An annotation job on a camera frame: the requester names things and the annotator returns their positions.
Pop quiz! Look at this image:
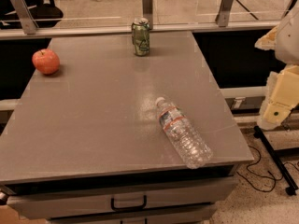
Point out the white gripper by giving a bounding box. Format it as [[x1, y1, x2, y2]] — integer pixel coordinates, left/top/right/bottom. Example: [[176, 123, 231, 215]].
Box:
[[254, 7, 299, 130]]

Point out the clear plastic water bottle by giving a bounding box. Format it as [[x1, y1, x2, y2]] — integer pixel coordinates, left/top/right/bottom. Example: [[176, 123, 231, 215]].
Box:
[[155, 97, 213, 169]]

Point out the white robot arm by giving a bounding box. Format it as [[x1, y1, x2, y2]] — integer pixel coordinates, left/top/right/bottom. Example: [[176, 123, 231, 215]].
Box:
[[255, 7, 299, 130]]

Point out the green soda can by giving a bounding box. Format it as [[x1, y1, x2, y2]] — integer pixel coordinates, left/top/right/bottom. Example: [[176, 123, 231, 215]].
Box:
[[131, 18, 150, 56]]

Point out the black stand leg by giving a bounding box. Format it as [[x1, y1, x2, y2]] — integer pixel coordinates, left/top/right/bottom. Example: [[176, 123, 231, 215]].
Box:
[[254, 126, 299, 196]]

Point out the grey lower drawer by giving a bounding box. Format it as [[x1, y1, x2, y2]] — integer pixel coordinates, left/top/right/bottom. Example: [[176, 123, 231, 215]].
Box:
[[47, 204, 216, 224]]

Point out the grey drawer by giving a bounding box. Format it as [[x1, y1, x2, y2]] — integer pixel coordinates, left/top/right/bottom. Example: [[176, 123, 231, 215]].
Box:
[[47, 204, 216, 224], [7, 176, 237, 219]]

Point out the grey top drawer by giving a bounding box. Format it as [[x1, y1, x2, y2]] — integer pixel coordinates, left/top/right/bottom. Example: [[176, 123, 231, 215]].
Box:
[[7, 176, 237, 219]]

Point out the red apple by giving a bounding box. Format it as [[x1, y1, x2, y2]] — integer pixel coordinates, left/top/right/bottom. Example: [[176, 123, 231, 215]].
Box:
[[32, 49, 60, 75]]

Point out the black office chair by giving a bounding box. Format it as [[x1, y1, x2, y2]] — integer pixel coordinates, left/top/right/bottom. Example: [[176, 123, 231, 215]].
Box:
[[0, 0, 64, 29]]

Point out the right metal rail bracket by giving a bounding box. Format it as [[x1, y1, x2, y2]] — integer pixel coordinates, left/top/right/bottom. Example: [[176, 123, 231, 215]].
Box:
[[215, 0, 234, 27]]

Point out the metal rail bracket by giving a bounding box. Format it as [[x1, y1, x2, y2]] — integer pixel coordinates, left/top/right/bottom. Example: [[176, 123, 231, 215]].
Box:
[[142, 0, 153, 28], [215, 0, 234, 27], [10, 0, 38, 35]]

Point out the middle metal rail bracket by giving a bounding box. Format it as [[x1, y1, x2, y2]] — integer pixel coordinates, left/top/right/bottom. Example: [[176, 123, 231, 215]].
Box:
[[142, 0, 153, 28]]

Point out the black drawer handle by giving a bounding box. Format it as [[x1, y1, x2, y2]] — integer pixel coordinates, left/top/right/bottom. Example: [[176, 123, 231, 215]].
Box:
[[110, 195, 148, 212]]

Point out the left metal rail bracket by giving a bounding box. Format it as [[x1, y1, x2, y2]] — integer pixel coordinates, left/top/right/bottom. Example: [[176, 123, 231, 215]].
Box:
[[10, 0, 38, 35]]

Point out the grey horizontal rail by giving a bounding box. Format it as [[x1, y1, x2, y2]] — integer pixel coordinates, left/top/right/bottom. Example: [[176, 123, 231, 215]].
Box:
[[0, 21, 279, 40]]

